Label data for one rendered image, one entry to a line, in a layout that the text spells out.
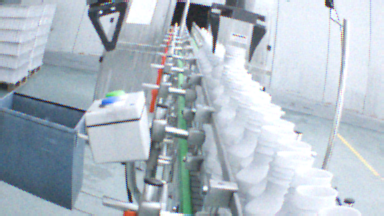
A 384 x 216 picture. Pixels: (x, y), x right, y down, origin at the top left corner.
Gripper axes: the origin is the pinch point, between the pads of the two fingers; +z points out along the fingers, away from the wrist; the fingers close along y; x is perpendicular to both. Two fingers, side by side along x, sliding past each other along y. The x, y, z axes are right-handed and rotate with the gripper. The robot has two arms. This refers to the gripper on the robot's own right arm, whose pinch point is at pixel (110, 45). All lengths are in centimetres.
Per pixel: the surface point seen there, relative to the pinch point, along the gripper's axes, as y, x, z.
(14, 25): 626, 208, -43
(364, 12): 1024, -390, 19
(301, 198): -62, -16, 8
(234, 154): -27.6, -13.5, 11.7
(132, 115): -10.1, -2.9, 8.9
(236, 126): -15.5, -14.6, 11.2
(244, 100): -15.3, -15.9, 8.5
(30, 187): 50, 37, 33
